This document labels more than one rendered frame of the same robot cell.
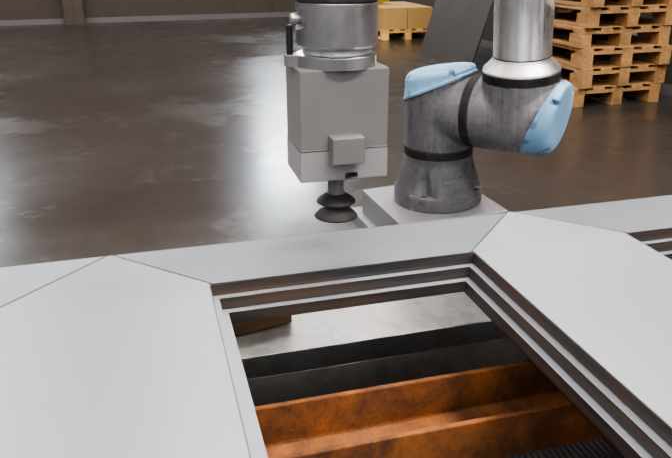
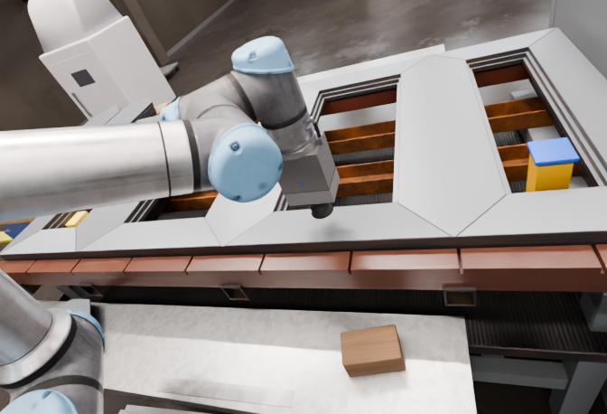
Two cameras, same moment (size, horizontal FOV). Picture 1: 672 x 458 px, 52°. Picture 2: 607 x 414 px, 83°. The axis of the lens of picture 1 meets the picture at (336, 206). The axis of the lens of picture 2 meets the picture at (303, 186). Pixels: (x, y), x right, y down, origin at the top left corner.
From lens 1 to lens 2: 108 cm
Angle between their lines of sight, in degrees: 110
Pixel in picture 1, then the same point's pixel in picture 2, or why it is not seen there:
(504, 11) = (14, 300)
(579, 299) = not seen: hidden behind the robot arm
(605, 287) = not seen: hidden behind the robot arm
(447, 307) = (252, 329)
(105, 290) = (451, 202)
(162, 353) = (422, 164)
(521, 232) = (239, 224)
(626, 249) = (220, 204)
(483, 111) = (88, 362)
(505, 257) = (266, 205)
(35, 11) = not seen: outside the picture
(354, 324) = (311, 329)
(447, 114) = (94, 399)
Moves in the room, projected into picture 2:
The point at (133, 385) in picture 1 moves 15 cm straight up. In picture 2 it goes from (432, 152) to (424, 88)
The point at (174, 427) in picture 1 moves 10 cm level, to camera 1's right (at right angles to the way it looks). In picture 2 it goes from (418, 139) to (377, 138)
